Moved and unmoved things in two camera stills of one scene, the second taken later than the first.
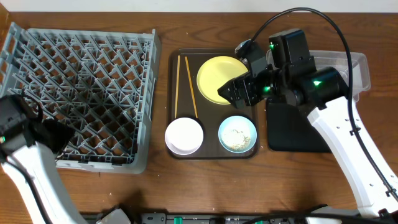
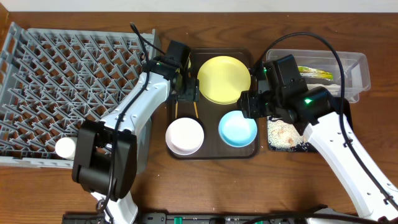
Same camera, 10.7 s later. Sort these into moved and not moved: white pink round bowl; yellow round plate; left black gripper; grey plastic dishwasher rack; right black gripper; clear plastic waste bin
Moved: left black gripper; right black gripper
Not moved: grey plastic dishwasher rack; yellow round plate; white pink round bowl; clear plastic waste bin
